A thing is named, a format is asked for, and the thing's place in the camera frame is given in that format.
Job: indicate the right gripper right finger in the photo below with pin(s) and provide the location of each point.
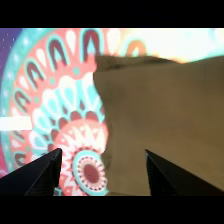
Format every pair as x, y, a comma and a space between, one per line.
170, 178

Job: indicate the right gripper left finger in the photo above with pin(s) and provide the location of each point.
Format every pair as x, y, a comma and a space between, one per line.
36, 176

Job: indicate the brown garment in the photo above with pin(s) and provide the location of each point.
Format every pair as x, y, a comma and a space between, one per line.
160, 116

